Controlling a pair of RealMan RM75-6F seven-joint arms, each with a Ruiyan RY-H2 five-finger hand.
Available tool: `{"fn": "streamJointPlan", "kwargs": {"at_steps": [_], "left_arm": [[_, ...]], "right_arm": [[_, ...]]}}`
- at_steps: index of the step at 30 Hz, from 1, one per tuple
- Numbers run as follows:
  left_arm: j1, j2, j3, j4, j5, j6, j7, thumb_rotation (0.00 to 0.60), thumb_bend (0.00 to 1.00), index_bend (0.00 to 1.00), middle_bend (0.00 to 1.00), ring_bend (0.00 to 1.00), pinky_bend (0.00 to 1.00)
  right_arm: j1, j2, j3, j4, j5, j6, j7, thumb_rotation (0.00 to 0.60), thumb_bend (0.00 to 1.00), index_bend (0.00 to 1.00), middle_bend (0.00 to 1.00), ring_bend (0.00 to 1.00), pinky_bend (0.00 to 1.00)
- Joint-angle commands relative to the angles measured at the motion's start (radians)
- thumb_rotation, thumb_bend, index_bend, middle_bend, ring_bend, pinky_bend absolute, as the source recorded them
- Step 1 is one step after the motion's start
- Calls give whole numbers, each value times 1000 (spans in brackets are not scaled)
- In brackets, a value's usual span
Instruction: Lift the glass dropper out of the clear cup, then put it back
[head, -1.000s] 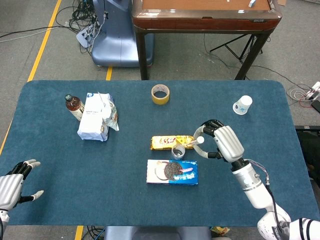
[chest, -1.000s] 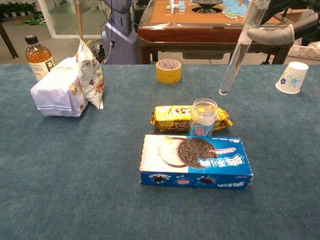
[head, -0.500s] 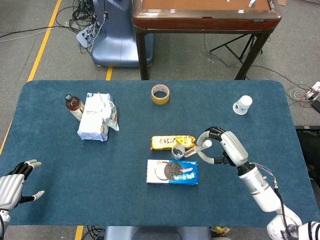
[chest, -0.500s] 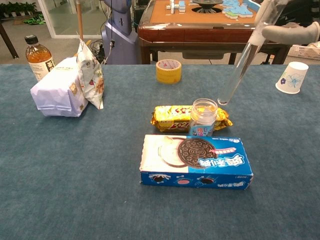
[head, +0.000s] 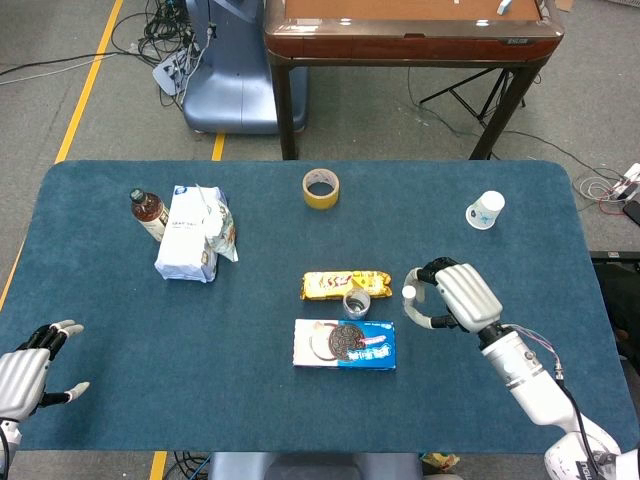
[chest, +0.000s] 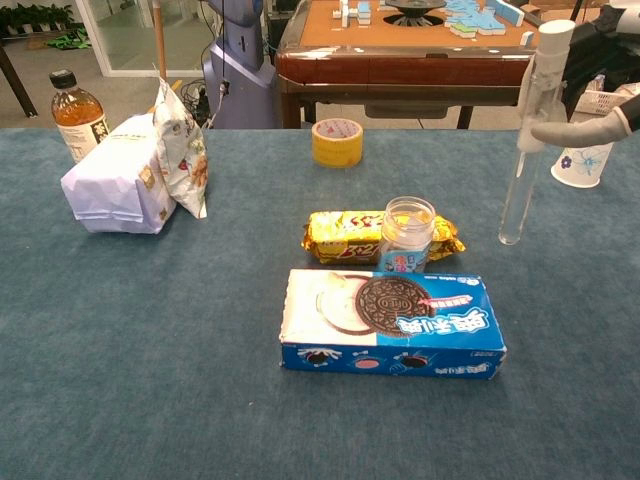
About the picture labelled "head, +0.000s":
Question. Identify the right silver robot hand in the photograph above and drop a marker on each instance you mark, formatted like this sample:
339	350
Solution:
470	295

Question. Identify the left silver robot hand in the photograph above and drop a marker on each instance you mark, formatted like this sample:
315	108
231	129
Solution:
20	380

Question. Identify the white cylindrical tube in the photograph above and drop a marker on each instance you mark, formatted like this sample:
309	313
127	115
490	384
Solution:
409	292

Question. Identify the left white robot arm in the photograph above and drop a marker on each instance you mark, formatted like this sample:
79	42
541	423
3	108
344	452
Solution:
7	445

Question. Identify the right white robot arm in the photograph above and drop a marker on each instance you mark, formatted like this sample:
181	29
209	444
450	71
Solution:
535	385

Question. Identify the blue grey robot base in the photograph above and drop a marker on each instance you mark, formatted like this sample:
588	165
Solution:
230	95

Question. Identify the grey own robot base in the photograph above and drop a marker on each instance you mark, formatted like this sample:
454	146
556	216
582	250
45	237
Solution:
310	467

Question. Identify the white floral paper cup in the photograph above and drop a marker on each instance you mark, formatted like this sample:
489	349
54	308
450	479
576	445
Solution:
484	212

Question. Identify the clear plastic jar blue label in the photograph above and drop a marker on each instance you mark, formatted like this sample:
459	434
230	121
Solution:
356	306

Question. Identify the blue Oreo cookie box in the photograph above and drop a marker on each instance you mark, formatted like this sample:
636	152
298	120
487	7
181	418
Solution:
365	355

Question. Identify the blue felt table cover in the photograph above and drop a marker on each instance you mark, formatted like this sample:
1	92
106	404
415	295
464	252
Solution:
150	350

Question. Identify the yellow biscuit pack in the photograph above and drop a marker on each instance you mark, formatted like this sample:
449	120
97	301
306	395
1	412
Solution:
325	285

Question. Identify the yellow tape roll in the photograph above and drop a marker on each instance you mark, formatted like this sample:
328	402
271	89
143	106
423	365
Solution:
321	202

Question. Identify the black flat device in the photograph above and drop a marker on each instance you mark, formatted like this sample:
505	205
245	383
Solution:
634	212

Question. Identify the black tripod stand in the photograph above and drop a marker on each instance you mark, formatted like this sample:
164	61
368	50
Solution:
470	100

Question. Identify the white power strip red plugs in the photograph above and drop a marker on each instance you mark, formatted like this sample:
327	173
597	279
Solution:
631	182

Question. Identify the brown tea bottle black cap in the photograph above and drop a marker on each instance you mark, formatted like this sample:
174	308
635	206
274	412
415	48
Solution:
147	215

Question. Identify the white paper bag package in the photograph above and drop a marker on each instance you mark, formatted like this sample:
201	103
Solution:
182	245

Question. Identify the white printed snack bag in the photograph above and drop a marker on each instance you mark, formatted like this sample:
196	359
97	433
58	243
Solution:
226	235

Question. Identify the brown mahjong table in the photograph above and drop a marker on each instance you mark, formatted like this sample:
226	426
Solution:
410	45

